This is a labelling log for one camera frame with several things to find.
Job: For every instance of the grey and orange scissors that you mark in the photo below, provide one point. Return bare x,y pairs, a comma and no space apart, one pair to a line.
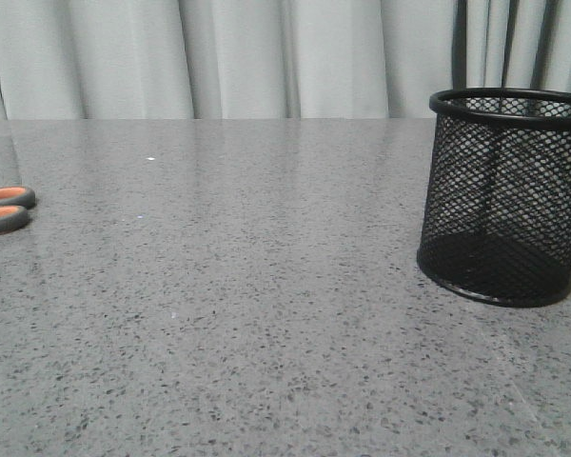
14,205

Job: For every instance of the black mesh pen bucket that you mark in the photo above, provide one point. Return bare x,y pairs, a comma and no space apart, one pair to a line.
497,215

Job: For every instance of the grey curtain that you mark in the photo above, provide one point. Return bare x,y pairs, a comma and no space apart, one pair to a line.
270,59

